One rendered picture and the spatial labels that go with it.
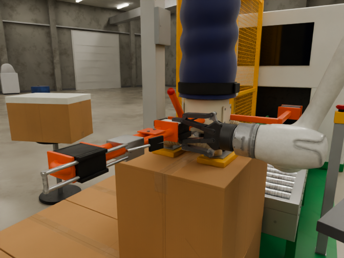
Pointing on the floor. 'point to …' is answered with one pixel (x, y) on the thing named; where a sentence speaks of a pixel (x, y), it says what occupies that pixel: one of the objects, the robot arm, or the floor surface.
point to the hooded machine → (9, 80)
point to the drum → (40, 89)
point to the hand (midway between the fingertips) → (171, 129)
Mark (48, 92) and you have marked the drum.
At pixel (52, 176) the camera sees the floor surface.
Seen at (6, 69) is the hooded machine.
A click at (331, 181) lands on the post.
